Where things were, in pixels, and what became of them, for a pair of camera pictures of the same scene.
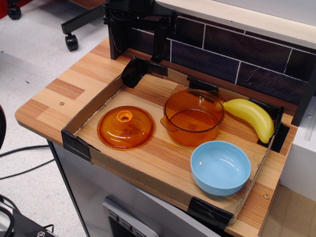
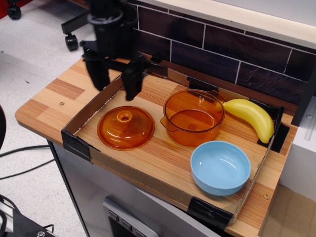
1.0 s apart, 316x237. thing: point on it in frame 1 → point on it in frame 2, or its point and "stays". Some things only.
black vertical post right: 305,98 stays
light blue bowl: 220,168 stays
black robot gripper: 118,13 → 112,48
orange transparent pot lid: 126,128 stays
